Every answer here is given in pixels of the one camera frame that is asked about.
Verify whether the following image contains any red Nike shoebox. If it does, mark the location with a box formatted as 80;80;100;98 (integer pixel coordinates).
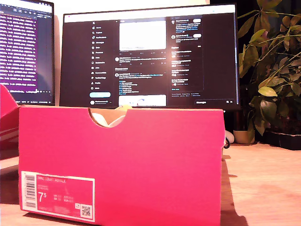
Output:
18;105;226;226

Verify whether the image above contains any red shoebox lid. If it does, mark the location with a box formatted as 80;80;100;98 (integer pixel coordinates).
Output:
0;83;22;145

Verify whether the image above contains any white wrapping paper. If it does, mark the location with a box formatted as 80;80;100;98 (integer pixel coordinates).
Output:
91;113;126;129

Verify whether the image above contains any white rounded object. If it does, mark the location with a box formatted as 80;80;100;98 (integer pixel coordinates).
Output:
224;130;235;144

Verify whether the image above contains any large black computer monitor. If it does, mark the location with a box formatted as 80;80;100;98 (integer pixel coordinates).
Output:
59;3;242;112

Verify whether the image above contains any pale plant pot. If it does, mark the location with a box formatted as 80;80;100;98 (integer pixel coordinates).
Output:
233;129;256;145

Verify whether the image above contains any black monitor with purple text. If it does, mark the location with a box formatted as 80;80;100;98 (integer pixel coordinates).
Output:
0;0;56;106

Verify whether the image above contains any green leafy houseplant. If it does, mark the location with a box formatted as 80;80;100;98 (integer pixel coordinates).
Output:
237;0;301;137

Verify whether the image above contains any black plant tray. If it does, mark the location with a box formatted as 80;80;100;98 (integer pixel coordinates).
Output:
258;130;301;151

